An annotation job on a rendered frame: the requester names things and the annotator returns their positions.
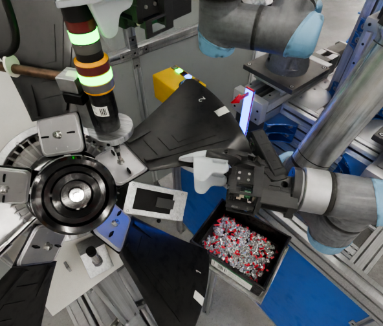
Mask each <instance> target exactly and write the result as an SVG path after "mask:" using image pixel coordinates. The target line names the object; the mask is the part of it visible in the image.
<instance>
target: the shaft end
mask: <svg viewBox="0 0 383 326"><path fill-rule="evenodd" d="M69 198H70V200H71V201H73V202H80V201H81V200H82V199H83V198H84V192H83V190H81V189H79V188H74V189H73V190H71V191H70V193H69Z"/></svg>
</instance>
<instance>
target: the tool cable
mask: <svg viewBox="0 0 383 326"><path fill-rule="evenodd" d="M1 2H2V4H3V7H4V10H5V13H6V16H7V19H8V22H9V25H10V31H11V35H12V41H11V45H10V46H9V47H8V48H7V49H6V50H3V51H0V59H1V58H2V59H3V67H4V68H5V71H6V72H7V73H8V74H9V75H10V76H12V77H16V78H17V77H19V76H20V74H14V73H13V72H12V71H11V66H12V64H19V65H20V62H19V60H18V59H17V58H16V57H15V56H14V54H15V53H16V52H17V50H18V48H19V45H20V33H19V27H18V23H17V19H16V15H15V13H14V9H13V7H12V4H11V1H10V0H1Z"/></svg>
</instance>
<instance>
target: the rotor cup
mask: <svg viewBox="0 0 383 326"><path fill-rule="evenodd" d="M65 155H66V156H64V155H57V156H53V157H45V156H44V155H43V156H42V157H40V158H39V159H37V160H36V161H35V163H33V165H31V167H30V168H32V174H31V180H30V187H31V190H30V194H28V202H26V203H25V204H26V206H27V208H28V210H29V211H30V213H31V214H32V215H33V216H34V217H35V218H36V219H37V220H38V221H39V222H40V223H41V224H42V225H43V226H44V227H46V228H47V229H49V230H51V231H53V232H56V233H58V234H63V235H80V234H84V233H87V232H90V231H92V230H94V229H95V228H97V227H99V226H100V225H101V224H102V223H104V222H105V221H106V219H107V218H108V217H109V216H110V214H111V212H112V211H113V208H114V207H115V203H116V196H117V190H116V182H115V179H114V177H113V175H112V174H111V172H110V171H109V169H108V168H107V167H106V166H105V165H104V164H102V163H101V162H100V161H98V160H96V159H95V157H94V156H92V155H91V154H89V153H87V152H85V151H82V152H77V153H69V154H65ZM74 188H79V189H81V190H83V192H84V198H83V199H82V200H81V201H80V202H73V201H71V200H70V198H69V193H70V191H71V190H73V189H74Z"/></svg>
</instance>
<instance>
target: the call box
mask: <svg viewBox="0 0 383 326"><path fill-rule="evenodd" d="M178 68H179V69H181V68H180V67H178ZM182 71H184V70H182ZM185 72H186V71H185ZM186 73H187V72H186ZM187 74H188V73H187ZM190 75H191V74H190ZM194 78H195V77H193V76H192V79H194ZM183 80H186V78H185V77H184V76H182V75H180V73H178V72H176V71H175V70H173V69H172V68H171V67H170V68H168V69H165V70H163V71H160V72H158V73H156V74H154V75H153V84H154V90H155V97H156V98H157V99H158V100H160V101H161V102H162V103H163V102H164V101H165V100H166V99H167V98H168V97H170V96H171V95H172V94H173V93H174V92H175V90H176V89H177V88H178V87H179V86H180V85H181V81H183ZM199 83H201V84H202V85H203V86H205V87H206V84H204V83H203V82H201V81H200V80H199Z"/></svg>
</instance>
